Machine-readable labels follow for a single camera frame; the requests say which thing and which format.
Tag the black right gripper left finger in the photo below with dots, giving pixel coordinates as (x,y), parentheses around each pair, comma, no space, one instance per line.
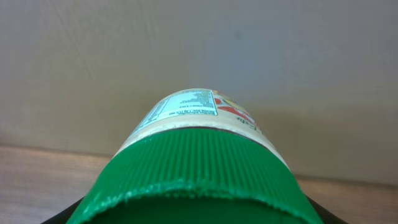
(63,216)

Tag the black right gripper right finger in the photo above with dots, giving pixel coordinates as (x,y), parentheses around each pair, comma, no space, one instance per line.
(326,216)

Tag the green lid jar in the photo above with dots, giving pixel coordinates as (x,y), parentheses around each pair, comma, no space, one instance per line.
(197,157)

